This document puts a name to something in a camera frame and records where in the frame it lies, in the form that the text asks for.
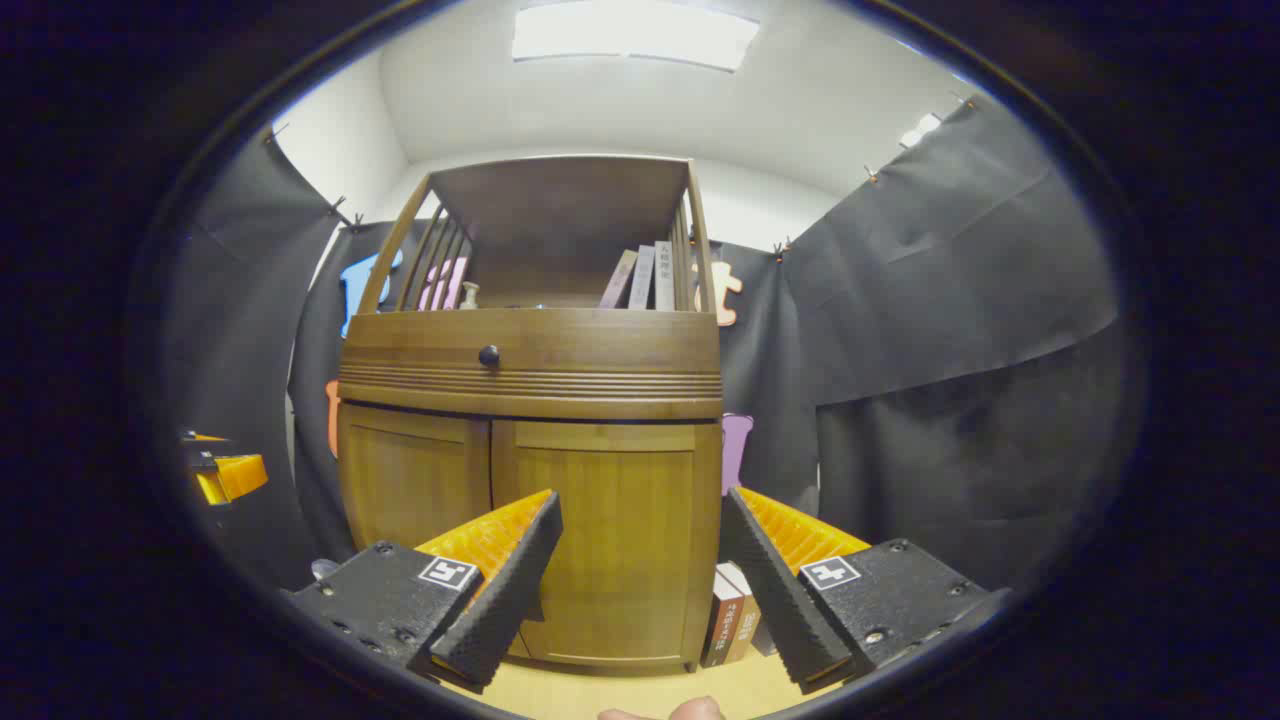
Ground wooden double-door shoe cabinet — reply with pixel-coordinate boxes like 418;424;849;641
335;153;725;673

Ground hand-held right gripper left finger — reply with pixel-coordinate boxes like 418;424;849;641
283;488;564;693

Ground tan book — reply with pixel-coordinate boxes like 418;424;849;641
720;560;763;665

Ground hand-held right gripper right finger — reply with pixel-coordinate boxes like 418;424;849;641
720;486;1013;695

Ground brown-spined shelf book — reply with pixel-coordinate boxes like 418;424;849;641
598;249;639;309

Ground dark brown book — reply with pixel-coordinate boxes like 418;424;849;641
700;568;746;669

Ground ceiling light panel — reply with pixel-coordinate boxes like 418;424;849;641
512;0;761;73

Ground wooden shoe cabinet door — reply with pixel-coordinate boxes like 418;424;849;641
490;418;723;671
338;402;493;561

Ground black backdrop cloth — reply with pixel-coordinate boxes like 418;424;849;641
165;95;1131;601

